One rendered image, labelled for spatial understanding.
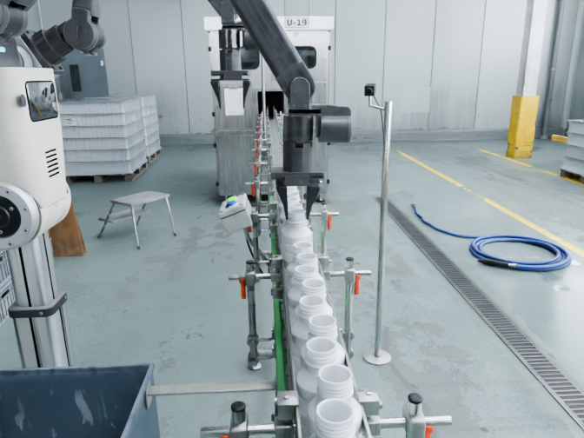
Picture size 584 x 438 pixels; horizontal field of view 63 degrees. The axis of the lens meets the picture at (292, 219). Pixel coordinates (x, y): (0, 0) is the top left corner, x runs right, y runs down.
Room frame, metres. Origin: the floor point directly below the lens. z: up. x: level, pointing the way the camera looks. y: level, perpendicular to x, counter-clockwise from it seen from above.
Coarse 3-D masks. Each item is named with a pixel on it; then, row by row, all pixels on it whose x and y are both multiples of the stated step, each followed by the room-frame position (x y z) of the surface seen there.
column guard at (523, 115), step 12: (516, 96) 8.83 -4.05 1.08; (528, 96) 8.67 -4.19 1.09; (516, 108) 8.78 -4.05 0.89; (528, 108) 8.67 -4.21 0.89; (516, 120) 8.73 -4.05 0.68; (528, 120) 8.67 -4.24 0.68; (516, 132) 8.69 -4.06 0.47; (528, 132) 8.68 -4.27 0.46; (516, 144) 8.67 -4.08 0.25; (528, 144) 8.68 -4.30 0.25; (516, 156) 8.67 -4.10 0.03; (528, 156) 8.68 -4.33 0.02
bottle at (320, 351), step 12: (312, 348) 0.51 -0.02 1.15; (324, 348) 0.52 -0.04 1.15; (336, 348) 0.50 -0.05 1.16; (312, 360) 0.49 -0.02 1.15; (324, 360) 0.49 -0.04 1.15; (336, 360) 0.50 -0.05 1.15; (300, 372) 0.51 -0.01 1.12; (312, 372) 0.49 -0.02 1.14; (300, 384) 0.49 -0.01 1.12; (312, 384) 0.48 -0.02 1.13; (300, 396) 0.49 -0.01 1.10; (312, 396) 0.48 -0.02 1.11; (300, 408) 0.49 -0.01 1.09
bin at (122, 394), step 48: (0, 384) 0.78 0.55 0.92; (48, 384) 0.78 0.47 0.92; (96, 384) 0.79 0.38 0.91; (144, 384) 0.73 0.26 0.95; (192, 384) 0.76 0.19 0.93; (240, 384) 0.76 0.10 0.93; (0, 432) 0.78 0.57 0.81; (48, 432) 0.78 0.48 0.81; (96, 432) 0.79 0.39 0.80; (144, 432) 0.70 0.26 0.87
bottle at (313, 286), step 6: (306, 282) 0.69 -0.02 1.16; (312, 282) 0.70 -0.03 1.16; (318, 282) 0.69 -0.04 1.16; (324, 282) 0.68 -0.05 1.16; (306, 288) 0.67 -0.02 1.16; (312, 288) 0.66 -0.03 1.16; (318, 288) 0.66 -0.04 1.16; (324, 288) 0.67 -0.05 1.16; (306, 294) 0.67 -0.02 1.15; (312, 294) 0.66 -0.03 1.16; (318, 294) 0.66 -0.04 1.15; (324, 294) 0.67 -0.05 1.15; (324, 300) 0.67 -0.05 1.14; (330, 312) 0.67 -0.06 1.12
